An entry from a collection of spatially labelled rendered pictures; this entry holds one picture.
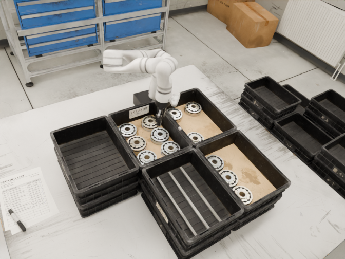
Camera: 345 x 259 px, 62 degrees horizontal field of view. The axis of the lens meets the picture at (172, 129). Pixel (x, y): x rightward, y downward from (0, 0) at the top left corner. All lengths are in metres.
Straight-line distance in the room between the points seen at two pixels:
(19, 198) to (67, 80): 2.01
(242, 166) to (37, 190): 1.05
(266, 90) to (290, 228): 1.46
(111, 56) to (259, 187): 0.96
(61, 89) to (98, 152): 1.84
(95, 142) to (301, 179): 1.19
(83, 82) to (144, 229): 2.24
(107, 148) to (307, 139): 1.71
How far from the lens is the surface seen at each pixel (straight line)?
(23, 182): 1.67
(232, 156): 1.61
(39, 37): 3.20
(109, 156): 1.52
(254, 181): 1.55
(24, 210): 1.58
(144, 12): 3.48
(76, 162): 1.52
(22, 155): 1.79
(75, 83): 3.37
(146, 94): 1.95
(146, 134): 1.62
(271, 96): 2.73
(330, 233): 1.75
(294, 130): 2.67
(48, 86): 3.38
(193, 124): 1.72
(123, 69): 1.38
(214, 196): 1.44
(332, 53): 4.28
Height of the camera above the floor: 2.02
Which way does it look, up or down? 45 degrees down
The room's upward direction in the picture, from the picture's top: 9 degrees clockwise
